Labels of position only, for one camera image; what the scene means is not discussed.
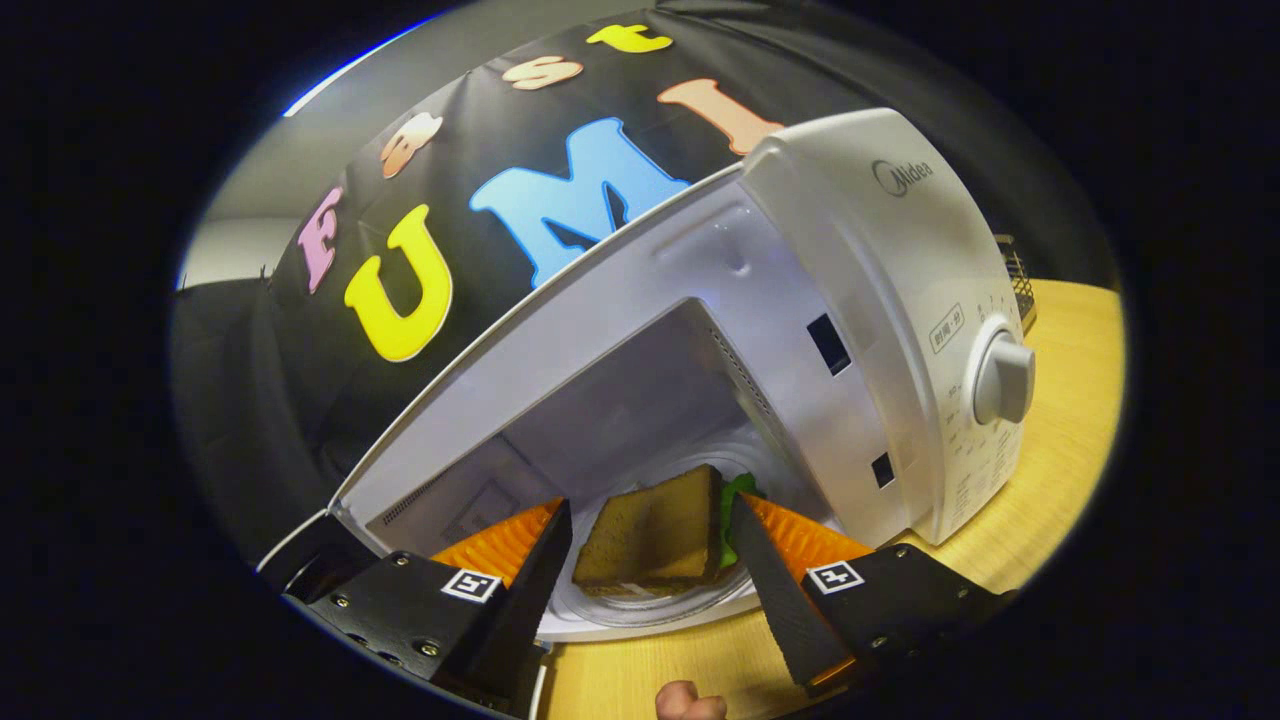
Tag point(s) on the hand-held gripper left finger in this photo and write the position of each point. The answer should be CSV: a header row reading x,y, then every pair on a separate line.
x,y
530,610

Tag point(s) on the glass microwave turntable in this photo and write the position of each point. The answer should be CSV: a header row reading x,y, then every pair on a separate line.
x,y
650,610

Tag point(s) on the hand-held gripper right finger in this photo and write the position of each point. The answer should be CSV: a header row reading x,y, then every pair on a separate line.
x,y
780,600

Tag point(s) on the brown bread lettuce sandwich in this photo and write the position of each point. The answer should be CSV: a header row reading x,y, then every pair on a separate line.
x,y
650,530

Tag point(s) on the white microwave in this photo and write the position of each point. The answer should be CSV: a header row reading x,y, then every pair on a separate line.
x,y
850,250

